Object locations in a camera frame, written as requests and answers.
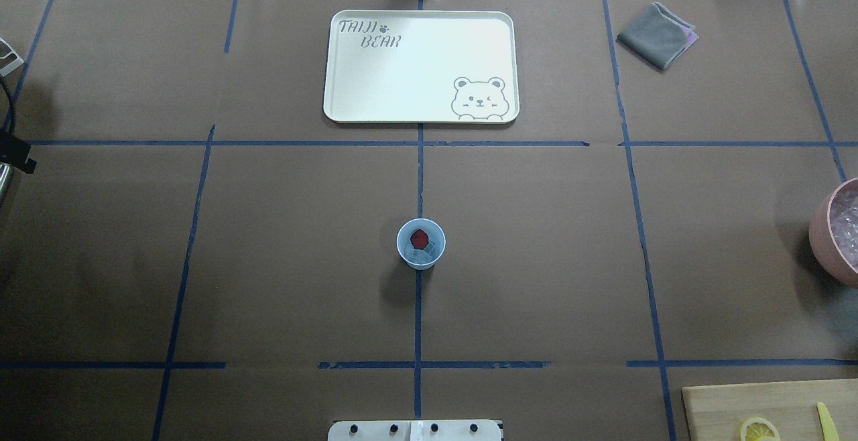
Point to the clear ice cubes pile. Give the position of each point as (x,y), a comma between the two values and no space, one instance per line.
(843,220)

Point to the red strawberry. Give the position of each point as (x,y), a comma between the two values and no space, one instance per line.
(420,240)

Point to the metal cup rack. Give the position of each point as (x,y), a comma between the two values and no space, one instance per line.
(10,59)

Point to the clear ice cube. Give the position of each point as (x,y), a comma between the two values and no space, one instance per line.
(421,256)

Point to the lemon slices row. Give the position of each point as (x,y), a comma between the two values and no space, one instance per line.
(758,429)

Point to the pink bowl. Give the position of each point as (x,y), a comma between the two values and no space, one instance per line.
(832,234)

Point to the light blue cup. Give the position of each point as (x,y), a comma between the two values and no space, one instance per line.
(436,234)

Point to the wooden cutting board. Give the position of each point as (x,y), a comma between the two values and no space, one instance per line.
(718,412)

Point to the grey folded cloth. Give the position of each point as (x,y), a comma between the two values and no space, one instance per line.
(658,36)

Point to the cream bear tray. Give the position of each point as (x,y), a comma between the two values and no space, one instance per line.
(421,66)

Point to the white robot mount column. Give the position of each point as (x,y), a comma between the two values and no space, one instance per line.
(456,429)

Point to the yellow plastic knife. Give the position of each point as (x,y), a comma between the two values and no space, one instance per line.
(826,423)

